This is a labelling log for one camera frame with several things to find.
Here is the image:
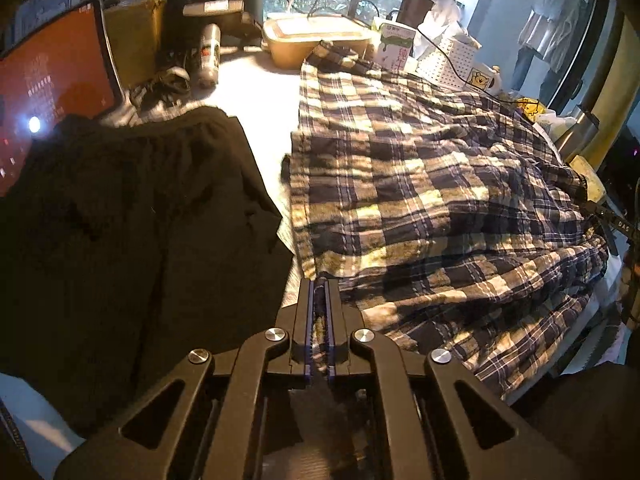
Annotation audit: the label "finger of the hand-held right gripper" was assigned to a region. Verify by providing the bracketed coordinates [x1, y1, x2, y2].
[581, 199, 617, 257]

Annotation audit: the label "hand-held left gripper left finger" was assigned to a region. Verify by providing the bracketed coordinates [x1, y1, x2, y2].
[54, 279, 326, 480]

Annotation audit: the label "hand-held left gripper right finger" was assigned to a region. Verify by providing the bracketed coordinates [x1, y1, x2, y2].
[324, 279, 583, 480]

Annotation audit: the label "plaid pants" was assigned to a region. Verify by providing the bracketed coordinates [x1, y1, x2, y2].
[280, 40, 611, 401]

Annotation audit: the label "yellow tissue packet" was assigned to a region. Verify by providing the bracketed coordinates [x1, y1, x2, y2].
[570, 155, 607, 202]

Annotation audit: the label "steel thermos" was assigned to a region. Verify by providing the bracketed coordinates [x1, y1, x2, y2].
[555, 105, 601, 163]

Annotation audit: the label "white crumpled bag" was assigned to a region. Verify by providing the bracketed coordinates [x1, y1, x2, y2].
[534, 111, 577, 137]

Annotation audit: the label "white bear mug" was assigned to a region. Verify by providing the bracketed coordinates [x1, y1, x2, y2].
[467, 62, 503, 93]

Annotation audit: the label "hanging pale garment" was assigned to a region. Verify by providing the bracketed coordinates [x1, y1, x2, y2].
[517, 0, 583, 73]

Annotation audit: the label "black garment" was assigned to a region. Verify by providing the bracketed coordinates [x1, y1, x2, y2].
[0, 107, 296, 441]

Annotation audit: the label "white perforated basket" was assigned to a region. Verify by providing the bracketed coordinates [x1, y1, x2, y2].
[415, 35, 483, 93]

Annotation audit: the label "clear plastic bag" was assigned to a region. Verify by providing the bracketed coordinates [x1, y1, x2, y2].
[410, 0, 476, 58]

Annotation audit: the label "white green milk carton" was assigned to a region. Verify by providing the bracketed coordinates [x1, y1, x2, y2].
[375, 22, 418, 72]

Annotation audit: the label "yellow plastic container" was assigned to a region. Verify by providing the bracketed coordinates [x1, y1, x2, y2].
[260, 14, 376, 68]

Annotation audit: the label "spray can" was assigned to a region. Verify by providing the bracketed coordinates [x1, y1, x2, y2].
[195, 22, 223, 88]

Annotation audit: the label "black device with label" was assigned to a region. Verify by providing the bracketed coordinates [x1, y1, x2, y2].
[165, 0, 262, 48]

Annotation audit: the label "brown cardboard box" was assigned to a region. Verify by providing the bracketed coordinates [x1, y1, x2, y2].
[102, 0, 168, 88]

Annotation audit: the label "black cable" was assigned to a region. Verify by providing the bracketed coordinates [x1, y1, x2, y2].
[416, 27, 523, 107]

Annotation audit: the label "tangled black cables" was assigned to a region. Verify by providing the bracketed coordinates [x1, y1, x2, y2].
[131, 64, 193, 109]

